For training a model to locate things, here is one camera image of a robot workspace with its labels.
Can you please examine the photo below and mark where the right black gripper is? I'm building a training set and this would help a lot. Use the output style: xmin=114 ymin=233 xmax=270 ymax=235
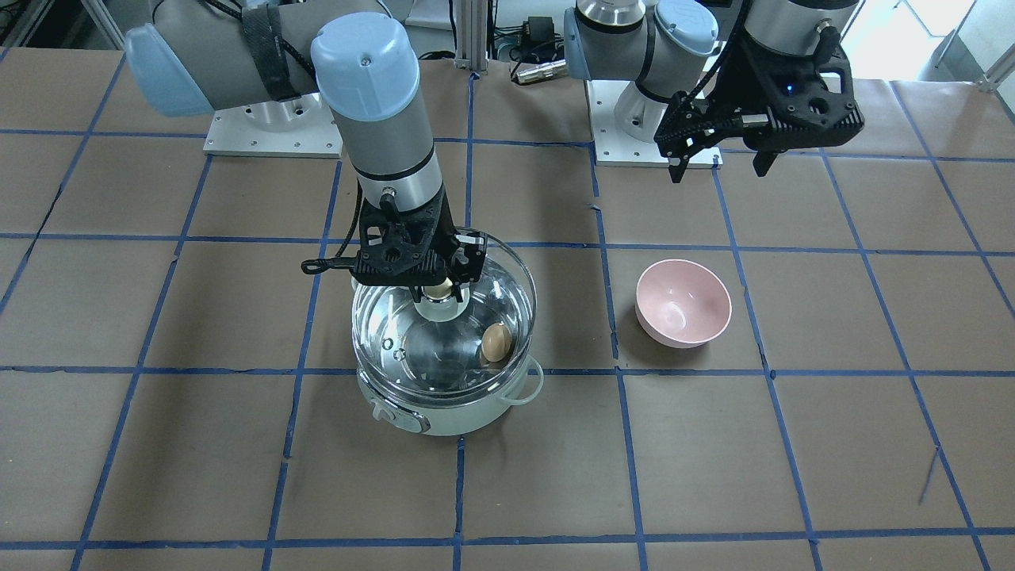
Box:
xmin=350 ymin=190 xmax=487 ymax=306

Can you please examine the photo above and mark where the glass pot lid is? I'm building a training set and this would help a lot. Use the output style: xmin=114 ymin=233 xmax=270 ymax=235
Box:
xmin=351 ymin=237 xmax=537 ymax=406

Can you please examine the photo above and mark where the aluminium frame post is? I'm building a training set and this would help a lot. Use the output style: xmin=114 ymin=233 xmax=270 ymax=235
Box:
xmin=450 ymin=1 xmax=492 ymax=75

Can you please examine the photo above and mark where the pale green steel pot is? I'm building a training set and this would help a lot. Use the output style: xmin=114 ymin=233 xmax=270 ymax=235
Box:
xmin=351 ymin=236 xmax=544 ymax=436

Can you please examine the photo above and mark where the black power adapter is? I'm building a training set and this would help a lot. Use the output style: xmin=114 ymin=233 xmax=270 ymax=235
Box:
xmin=519 ymin=16 xmax=556 ymax=52

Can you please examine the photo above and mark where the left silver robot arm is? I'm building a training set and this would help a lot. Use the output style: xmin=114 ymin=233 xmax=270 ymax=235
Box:
xmin=563 ymin=1 xmax=865 ymax=183

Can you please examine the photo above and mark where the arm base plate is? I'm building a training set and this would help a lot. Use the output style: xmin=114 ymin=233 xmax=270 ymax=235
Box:
xmin=204 ymin=94 xmax=343 ymax=159
xmin=585 ymin=78 xmax=722 ymax=169

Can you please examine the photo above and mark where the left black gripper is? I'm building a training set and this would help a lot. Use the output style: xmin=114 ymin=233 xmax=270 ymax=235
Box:
xmin=653 ymin=40 xmax=865 ymax=184

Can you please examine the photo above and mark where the pink bowl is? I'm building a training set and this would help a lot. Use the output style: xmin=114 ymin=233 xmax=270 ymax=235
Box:
xmin=634 ymin=258 xmax=733 ymax=348

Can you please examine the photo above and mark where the brown egg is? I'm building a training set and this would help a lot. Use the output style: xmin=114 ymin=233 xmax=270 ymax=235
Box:
xmin=480 ymin=322 xmax=514 ymax=364

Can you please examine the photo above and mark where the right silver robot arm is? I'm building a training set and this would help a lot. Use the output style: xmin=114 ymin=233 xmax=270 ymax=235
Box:
xmin=124 ymin=1 xmax=486 ymax=304

